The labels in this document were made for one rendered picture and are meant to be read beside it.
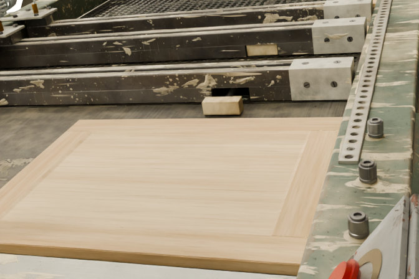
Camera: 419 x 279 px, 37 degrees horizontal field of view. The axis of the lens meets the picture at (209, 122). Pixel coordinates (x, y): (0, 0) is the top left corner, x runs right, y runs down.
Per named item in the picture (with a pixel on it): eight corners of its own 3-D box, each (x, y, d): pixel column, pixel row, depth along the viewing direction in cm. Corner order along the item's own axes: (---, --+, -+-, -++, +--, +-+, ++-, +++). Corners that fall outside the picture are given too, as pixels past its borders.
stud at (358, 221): (368, 241, 74) (367, 220, 73) (347, 240, 75) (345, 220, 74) (370, 230, 76) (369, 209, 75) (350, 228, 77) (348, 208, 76)
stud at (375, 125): (383, 139, 97) (382, 122, 96) (367, 139, 98) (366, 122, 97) (384, 132, 99) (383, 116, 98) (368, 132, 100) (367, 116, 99)
